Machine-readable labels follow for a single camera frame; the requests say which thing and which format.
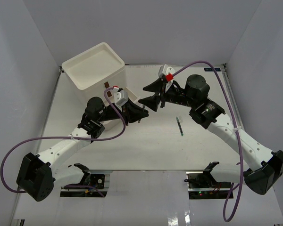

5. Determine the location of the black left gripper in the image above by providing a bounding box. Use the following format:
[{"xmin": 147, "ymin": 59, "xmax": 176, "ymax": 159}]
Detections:
[{"xmin": 98, "ymin": 97, "xmax": 149, "ymax": 126}]

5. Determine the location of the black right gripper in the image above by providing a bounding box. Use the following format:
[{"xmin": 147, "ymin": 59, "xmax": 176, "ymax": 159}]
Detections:
[{"xmin": 138, "ymin": 78, "xmax": 196, "ymax": 112}]

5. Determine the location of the green gel pen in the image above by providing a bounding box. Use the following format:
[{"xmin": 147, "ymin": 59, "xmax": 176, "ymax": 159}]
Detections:
[{"xmin": 176, "ymin": 117, "xmax": 183, "ymax": 136}]

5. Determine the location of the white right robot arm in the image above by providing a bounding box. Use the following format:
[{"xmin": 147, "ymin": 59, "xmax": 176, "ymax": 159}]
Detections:
[{"xmin": 139, "ymin": 74, "xmax": 283, "ymax": 195}]

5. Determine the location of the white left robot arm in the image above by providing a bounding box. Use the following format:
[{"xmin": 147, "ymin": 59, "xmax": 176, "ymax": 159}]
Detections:
[{"xmin": 16, "ymin": 97, "xmax": 149, "ymax": 202}]

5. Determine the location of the blue table label sticker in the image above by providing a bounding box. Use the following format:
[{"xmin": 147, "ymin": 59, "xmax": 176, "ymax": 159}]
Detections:
[{"xmin": 204, "ymin": 67, "xmax": 221, "ymax": 72}]

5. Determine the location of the white drawer cabinet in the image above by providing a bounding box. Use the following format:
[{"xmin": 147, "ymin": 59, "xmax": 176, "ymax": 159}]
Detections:
[{"xmin": 62, "ymin": 42, "xmax": 127, "ymax": 106}]

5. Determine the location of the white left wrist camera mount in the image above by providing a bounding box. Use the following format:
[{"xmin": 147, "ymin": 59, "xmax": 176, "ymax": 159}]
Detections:
[{"xmin": 113, "ymin": 86, "xmax": 129, "ymax": 107}]

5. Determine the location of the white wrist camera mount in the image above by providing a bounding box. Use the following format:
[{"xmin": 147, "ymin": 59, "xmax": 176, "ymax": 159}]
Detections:
[
  {"xmin": 158, "ymin": 64, "xmax": 175, "ymax": 92},
  {"xmin": 113, "ymin": 86, "xmax": 129, "ymax": 107}
]

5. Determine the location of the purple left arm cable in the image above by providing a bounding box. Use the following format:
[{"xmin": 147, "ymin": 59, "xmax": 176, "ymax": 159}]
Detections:
[{"xmin": 0, "ymin": 87, "xmax": 127, "ymax": 197}]

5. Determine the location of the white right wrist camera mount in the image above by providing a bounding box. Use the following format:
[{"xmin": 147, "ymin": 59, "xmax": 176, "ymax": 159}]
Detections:
[{"xmin": 158, "ymin": 64, "xmax": 175, "ymax": 92}]

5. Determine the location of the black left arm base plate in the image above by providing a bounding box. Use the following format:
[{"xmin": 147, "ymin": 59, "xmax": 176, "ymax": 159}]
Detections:
[{"xmin": 64, "ymin": 174, "xmax": 105, "ymax": 190}]

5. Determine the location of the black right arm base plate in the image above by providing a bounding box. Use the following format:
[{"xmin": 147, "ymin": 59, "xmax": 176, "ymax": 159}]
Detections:
[{"xmin": 184, "ymin": 161, "xmax": 231, "ymax": 193}]

